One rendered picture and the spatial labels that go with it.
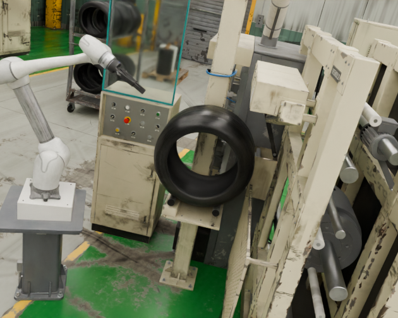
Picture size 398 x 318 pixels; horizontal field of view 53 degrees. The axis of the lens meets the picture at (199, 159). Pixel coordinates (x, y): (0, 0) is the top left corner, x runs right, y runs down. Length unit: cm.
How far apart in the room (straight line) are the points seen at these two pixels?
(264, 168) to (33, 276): 169
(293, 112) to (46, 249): 181
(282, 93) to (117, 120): 163
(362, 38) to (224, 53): 323
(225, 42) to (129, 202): 160
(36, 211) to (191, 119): 110
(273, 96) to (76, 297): 198
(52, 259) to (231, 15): 192
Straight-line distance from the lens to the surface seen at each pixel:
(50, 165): 254
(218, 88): 251
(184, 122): 222
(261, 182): 264
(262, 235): 286
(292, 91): 188
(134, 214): 343
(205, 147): 264
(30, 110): 268
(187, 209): 258
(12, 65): 248
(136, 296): 308
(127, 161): 321
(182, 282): 323
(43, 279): 298
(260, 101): 188
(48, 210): 260
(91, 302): 302
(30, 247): 282
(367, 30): 548
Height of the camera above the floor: 215
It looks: 24 degrees down
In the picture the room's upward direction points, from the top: 11 degrees clockwise
